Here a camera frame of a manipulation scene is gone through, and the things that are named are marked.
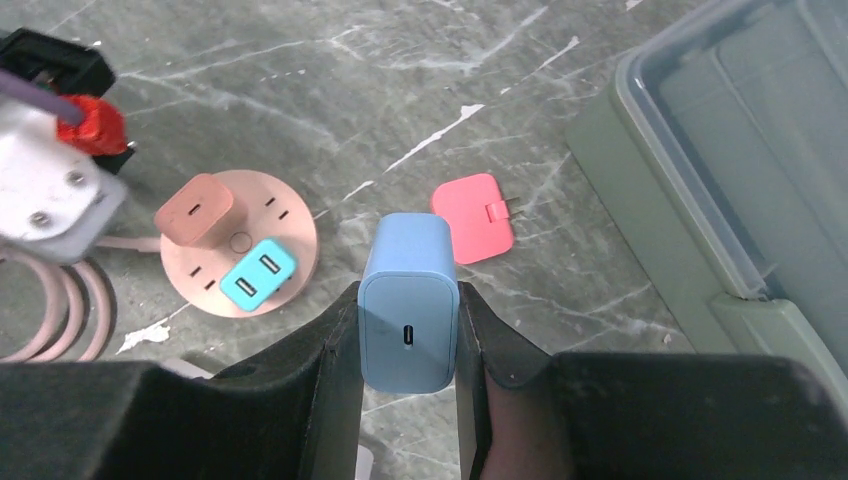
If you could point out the round pink socket hub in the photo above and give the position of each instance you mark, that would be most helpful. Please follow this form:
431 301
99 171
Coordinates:
237 243

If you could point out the white power strip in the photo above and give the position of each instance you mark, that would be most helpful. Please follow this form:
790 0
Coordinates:
365 457

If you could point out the blue charger cube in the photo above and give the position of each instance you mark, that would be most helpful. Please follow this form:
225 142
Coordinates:
408 306

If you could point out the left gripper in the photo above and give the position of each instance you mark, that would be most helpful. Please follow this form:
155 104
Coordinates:
76 79

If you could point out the teal charger cube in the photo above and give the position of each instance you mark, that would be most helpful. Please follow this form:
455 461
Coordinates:
258 274

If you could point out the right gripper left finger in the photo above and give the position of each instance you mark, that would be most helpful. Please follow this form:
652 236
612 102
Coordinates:
291 411

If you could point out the pink plug adapter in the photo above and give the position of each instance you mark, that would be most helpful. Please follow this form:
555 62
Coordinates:
478 217

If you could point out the orange charger cube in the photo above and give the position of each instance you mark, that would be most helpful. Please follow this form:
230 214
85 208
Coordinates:
201 214

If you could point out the green plastic storage box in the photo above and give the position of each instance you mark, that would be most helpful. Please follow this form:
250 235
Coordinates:
719 148

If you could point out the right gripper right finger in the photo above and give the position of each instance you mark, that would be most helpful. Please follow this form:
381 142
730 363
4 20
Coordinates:
526 414

